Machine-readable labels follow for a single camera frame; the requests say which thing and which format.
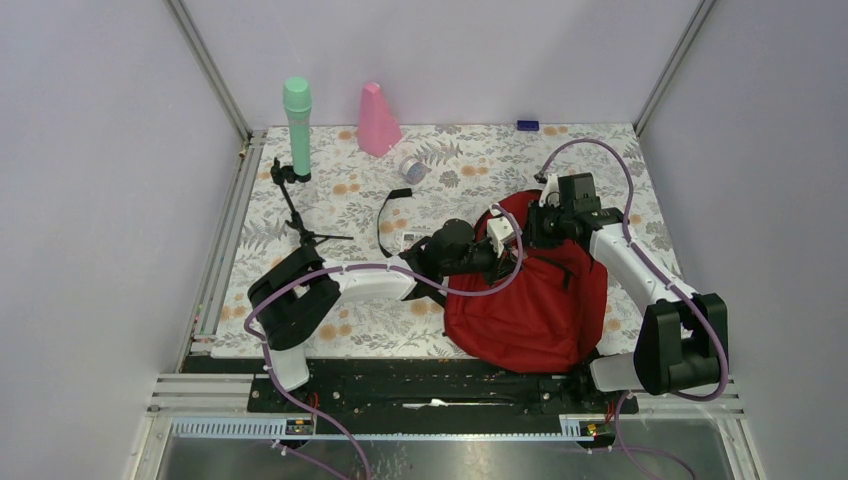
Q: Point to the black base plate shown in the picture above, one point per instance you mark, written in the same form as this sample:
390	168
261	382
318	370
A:
424	396

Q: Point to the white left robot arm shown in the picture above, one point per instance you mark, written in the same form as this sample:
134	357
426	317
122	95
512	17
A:
293	298

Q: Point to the red backpack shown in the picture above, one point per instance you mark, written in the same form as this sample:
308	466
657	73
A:
549	316

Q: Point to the clear glitter jar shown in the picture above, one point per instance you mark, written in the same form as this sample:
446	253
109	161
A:
413	171

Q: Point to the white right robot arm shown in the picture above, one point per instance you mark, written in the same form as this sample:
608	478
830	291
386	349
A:
683	336

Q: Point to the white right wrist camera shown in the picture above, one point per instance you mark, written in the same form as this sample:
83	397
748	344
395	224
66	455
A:
550	194

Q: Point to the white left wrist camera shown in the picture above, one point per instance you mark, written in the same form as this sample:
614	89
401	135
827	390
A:
500	231

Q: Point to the pink cone block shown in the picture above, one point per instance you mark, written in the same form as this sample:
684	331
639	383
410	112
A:
378	130

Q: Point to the clear packaged stationery card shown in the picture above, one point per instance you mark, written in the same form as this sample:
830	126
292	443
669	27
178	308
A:
409	238

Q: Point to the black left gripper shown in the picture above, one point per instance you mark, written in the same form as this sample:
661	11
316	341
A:
499	267

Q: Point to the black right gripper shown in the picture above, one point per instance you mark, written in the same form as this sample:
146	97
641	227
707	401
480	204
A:
534	212

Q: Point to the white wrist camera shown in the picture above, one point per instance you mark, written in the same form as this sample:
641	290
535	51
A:
550	194
500	231

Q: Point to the small blue block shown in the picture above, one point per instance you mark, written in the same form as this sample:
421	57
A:
527	125

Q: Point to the green toy microphone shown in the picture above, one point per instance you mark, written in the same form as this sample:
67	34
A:
297	104

